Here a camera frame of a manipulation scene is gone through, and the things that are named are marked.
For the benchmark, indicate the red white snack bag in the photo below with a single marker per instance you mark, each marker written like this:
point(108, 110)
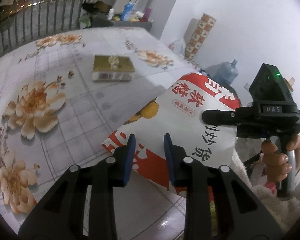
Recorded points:
point(178, 111)

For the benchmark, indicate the white plastic bag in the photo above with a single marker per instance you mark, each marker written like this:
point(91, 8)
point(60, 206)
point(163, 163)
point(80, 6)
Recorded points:
point(178, 47)

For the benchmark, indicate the empty blue water jug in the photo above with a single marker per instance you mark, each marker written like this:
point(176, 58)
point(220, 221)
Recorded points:
point(226, 72)

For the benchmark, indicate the floral plastic tablecloth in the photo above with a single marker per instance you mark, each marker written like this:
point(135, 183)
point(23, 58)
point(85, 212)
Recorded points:
point(92, 109)

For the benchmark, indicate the metal balcony railing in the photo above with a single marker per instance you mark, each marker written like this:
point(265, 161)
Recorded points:
point(25, 21)

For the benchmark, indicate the person's right hand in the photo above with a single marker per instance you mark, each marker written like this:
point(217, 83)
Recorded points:
point(276, 164)

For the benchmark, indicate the blue detergent bottle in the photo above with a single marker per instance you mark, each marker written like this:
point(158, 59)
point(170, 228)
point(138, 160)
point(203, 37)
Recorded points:
point(126, 14)

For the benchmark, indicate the dark grey cabinet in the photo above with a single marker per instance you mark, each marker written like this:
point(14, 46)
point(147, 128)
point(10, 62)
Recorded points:
point(101, 21)

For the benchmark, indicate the gold cigarette box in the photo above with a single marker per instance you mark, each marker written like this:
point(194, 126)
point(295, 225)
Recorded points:
point(112, 68)

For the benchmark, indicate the stack of patterned tiles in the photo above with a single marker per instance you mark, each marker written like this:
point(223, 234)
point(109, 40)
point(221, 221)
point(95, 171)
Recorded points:
point(196, 34)

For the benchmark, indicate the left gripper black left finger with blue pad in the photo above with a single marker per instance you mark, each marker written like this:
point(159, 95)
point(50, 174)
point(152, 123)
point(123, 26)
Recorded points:
point(80, 204)

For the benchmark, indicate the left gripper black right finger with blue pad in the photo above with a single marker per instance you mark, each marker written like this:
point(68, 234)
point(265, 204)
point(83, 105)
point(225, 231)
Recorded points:
point(219, 205)

